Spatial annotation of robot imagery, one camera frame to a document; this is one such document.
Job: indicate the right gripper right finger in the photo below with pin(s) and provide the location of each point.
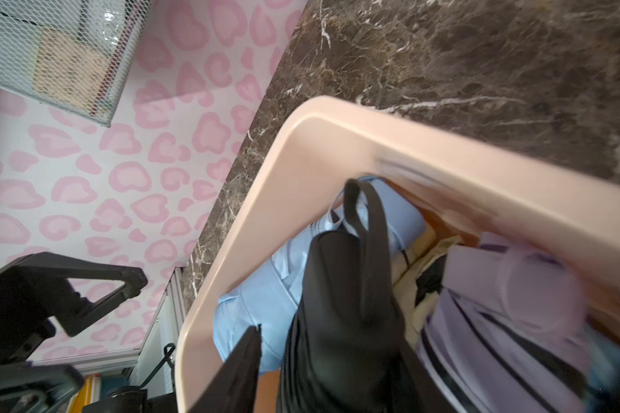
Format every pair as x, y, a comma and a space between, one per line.
423, 394

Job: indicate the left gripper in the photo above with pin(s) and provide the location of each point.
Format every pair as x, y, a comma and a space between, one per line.
28, 298

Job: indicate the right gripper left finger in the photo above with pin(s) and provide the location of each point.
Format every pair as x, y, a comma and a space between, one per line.
234, 387

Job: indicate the light blue umbrella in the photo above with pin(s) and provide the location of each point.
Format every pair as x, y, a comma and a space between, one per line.
603, 383
270, 295

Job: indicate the lilac umbrella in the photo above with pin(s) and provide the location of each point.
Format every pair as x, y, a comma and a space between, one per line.
508, 333

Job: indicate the cream umbrella black stripes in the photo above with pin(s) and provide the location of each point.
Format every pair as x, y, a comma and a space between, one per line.
417, 274

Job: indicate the pink plastic storage box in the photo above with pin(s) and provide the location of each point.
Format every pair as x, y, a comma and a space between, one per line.
473, 186

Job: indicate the white wire side basket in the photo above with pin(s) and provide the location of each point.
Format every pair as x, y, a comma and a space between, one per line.
71, 55

